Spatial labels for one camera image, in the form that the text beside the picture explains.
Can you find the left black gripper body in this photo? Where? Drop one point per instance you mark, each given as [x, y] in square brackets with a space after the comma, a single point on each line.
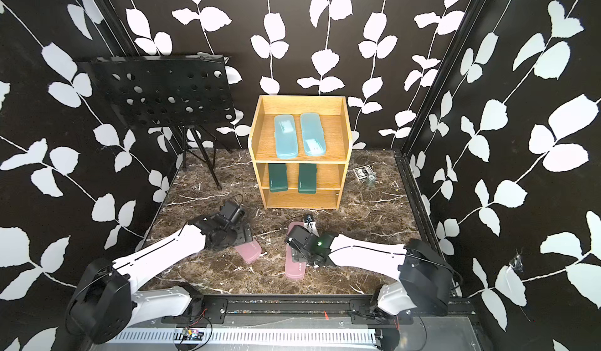
[237, 236]

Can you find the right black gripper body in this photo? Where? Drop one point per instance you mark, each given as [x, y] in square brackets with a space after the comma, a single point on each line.
[299, 258]

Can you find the pink pencil case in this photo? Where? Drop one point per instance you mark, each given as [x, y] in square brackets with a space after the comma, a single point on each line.
[250, 251]
[295, 266]

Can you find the dark green pencil case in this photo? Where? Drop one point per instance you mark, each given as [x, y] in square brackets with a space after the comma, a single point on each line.
[307, 178]
[278, 181]

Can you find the light blue pencil case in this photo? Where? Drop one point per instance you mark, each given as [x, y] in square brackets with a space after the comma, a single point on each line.
[312, 134]
[285, 135]

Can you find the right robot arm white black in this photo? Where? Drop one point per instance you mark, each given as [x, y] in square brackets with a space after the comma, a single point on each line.
[422, 280]

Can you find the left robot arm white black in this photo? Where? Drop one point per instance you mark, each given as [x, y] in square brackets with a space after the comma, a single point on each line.
[109, 297]

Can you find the wooden three-tier shelf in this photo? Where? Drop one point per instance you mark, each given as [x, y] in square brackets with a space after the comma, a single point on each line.
[331, 167]

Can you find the small metal clamp object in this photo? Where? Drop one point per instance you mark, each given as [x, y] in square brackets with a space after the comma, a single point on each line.
[365, 174]

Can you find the black perforated music stand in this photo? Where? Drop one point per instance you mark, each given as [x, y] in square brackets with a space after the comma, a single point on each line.
[187, 93]

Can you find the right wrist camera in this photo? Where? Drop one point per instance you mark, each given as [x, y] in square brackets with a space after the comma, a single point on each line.
[310, 224]

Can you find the black front rail base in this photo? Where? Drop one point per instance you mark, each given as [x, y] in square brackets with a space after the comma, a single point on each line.
[358, 309]

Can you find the white slotted cable duct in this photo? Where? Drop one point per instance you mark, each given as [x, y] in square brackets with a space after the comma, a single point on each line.
[250, 336]

